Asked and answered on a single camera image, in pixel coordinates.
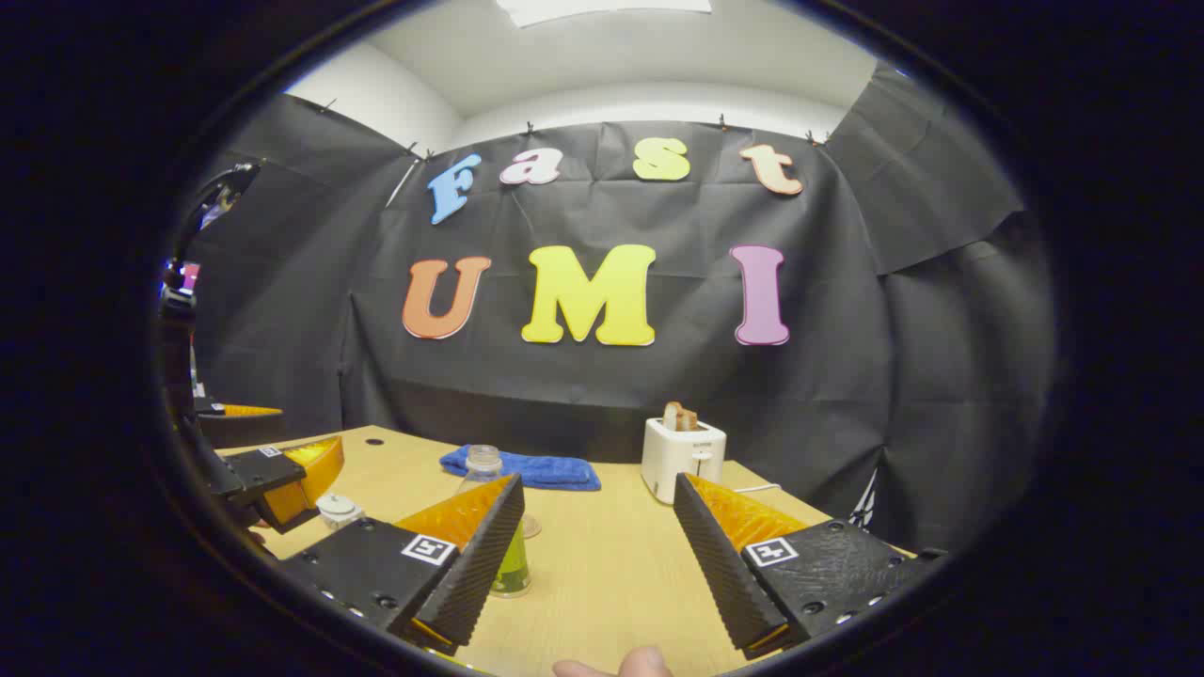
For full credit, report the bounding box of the blue towel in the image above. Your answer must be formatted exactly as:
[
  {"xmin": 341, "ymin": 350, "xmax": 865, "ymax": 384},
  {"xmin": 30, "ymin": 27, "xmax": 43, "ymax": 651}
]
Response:
[{"xmin": 439, "ymin": 445, "xmax": 603, "ymax": 493}]

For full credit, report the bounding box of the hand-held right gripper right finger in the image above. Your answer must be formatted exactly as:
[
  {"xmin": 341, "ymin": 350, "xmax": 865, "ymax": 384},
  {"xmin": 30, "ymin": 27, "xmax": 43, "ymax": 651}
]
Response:
[{"xmin": 673, "ymin": 472, "xmax": 949, "ymax": 661}]

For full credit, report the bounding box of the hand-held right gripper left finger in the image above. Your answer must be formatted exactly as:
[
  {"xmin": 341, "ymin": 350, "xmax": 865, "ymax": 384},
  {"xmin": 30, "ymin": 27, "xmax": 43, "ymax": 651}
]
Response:
[{"xmin": 280, "ymin": 473, "xmax": 526, "ymax": 657}]

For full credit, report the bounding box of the white toaster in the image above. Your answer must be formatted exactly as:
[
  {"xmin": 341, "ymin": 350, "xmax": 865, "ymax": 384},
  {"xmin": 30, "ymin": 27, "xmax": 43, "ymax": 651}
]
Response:
[{"xmin": 641, "ymin": 417, "xmax": 728, "ymax": 506}]

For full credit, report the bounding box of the green label water bottle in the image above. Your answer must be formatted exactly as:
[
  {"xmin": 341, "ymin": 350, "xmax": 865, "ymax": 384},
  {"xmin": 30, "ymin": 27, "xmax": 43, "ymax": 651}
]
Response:
[{"xmin": 456, "ymin": 445, "xmax": 532, "ymax": 599}]

